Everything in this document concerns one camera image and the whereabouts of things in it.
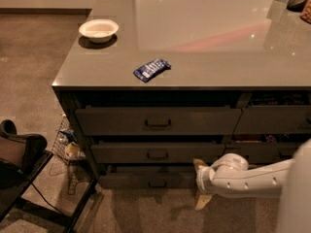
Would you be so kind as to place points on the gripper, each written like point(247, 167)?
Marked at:
point(201, 181)

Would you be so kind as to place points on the drawer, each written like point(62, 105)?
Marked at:
point(261, 153)
point(275, 120)
point(130, 121)
point(156, 152)
point(148, 176)

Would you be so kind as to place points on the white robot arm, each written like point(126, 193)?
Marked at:
point(289, 181)

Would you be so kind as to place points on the grey drawer cabinet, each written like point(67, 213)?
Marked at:
point(223, 53)

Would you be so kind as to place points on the blue snack packet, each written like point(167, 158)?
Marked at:
point(151, 69)

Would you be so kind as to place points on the black chair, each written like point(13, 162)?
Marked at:
point(22, 158)

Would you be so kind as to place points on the white bowl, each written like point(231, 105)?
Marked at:
point(99, 30)

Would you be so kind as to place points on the brown item on counter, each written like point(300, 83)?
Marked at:
point(306, 12)

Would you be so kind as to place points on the wire basket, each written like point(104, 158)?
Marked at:
point(69, 154)

